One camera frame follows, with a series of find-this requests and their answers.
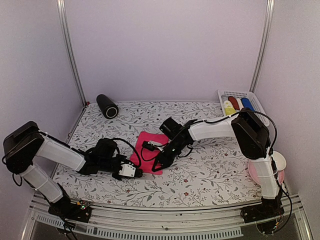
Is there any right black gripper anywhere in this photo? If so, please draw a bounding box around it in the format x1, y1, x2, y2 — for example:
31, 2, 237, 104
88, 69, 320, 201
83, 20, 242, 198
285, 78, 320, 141
153, 138, 188, 171

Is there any pink towel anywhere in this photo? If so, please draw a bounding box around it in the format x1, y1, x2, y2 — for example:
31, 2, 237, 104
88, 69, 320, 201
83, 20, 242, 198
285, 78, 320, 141
135, 131, 169, 175

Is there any green yellow patterned towel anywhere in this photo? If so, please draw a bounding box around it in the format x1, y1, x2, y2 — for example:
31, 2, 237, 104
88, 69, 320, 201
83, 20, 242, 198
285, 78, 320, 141
223, 100, 236, 116

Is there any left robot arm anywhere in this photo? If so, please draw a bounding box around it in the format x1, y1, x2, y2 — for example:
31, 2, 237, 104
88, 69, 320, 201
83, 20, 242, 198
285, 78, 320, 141
3, 121, 128, 217

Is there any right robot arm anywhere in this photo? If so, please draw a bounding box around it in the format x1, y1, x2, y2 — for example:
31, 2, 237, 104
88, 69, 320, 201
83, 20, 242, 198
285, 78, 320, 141
152, 107, 284, 218

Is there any black cylindrical bottle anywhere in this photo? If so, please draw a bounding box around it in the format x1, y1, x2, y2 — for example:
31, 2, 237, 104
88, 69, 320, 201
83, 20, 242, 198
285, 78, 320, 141
96, 94, 119, 119

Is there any floral tablecloth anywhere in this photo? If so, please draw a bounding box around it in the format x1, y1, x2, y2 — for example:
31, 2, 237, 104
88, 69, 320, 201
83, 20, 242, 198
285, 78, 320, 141
53, 101, 261, 208

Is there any red item in basket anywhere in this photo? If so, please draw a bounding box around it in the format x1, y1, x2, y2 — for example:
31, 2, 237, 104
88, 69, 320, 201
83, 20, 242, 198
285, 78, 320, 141
228, 96, 240, 111

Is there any white item in basket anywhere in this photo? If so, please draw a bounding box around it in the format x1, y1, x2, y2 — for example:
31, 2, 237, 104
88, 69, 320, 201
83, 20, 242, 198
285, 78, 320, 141
236, 98, 244, 110

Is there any blue item in basket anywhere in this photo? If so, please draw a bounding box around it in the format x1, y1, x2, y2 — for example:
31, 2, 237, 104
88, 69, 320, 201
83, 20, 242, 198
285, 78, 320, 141
241, 97, 255, 111

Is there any white plastic basket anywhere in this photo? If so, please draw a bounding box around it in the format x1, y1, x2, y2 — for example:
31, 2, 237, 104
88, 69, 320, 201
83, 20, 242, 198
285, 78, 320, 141
217, 89, 265, 116

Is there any white bowl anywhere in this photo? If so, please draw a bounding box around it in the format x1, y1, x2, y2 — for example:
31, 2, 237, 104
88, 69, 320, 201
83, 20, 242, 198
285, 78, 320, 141
273, 151, 287, 171

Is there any pink plate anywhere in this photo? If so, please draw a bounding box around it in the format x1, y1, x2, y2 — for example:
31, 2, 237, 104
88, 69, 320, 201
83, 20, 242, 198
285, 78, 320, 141
248, 160, 285, 185

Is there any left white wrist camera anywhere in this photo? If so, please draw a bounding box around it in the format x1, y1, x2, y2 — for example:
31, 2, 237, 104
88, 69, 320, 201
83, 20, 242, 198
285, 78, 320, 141
118, 163, 143, 178

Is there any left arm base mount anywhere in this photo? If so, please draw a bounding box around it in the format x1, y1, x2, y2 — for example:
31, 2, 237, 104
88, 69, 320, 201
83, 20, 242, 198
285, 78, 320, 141
48, 198, 92, 223

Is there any front aluminium rail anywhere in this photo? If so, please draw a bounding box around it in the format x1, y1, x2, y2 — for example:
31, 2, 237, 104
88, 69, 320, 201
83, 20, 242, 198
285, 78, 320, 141
21, 194, 315, 240

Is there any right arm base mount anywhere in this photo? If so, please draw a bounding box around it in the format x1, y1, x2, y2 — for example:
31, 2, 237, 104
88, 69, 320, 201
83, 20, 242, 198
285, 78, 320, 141
240, 203, 285, 223

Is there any left aluminium frame post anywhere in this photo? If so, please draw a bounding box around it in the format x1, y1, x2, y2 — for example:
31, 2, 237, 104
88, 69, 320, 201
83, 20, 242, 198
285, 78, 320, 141
56, 0, 87, 107

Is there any aluminium frame post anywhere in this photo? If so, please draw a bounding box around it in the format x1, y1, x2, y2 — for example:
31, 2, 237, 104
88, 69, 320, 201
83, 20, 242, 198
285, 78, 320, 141
56, 0, 87, 107
249, 0, 275, 93

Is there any right aluminium frame post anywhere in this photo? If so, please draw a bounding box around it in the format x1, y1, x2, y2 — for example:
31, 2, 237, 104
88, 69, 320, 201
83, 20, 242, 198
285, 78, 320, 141
249, 0, 275, 93

